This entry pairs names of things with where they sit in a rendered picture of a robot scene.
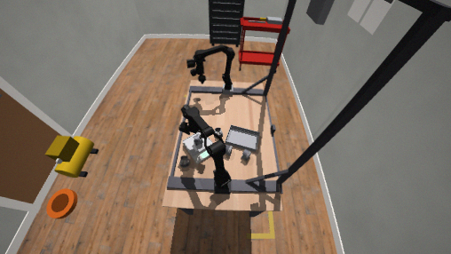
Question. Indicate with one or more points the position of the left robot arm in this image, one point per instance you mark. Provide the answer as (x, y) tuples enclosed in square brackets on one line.
[(215, 150)]

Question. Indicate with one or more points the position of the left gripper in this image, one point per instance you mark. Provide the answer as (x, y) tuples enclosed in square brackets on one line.
[(183, 127)]

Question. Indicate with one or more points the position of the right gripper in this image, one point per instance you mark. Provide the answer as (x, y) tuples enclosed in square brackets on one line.
[(201, 77)]

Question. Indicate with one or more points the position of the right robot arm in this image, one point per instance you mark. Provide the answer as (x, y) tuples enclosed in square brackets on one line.
[(200, 56)]

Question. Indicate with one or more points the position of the white digital scale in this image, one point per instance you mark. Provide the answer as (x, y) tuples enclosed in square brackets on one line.
[(203, 154)]

